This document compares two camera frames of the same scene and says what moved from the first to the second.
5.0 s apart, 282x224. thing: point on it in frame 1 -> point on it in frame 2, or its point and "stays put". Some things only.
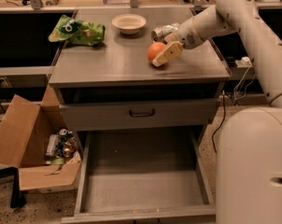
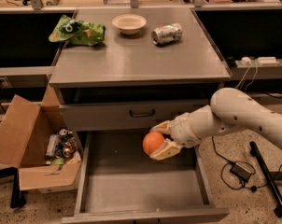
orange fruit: [155, 49] -> [150, 141]
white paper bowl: [128, 23] stays put
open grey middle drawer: [143, 176] stays put
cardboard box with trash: [38, 142] stays put
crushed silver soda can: [159, 34] stays put
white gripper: [186, 34] -> [182, 130]
